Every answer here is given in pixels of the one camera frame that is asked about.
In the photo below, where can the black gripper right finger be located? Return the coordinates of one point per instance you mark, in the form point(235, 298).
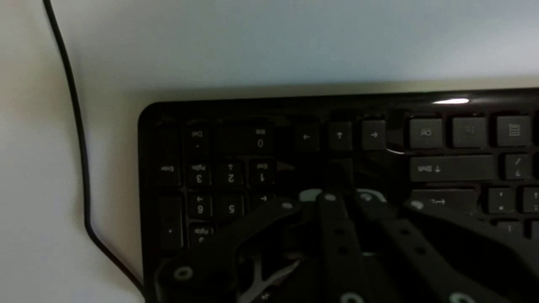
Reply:
point(438, 253)

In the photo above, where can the black computer keyboard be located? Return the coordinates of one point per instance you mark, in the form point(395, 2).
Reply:
point(449, 169)

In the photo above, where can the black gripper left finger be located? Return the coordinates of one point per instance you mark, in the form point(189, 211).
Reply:
point(337, 246)

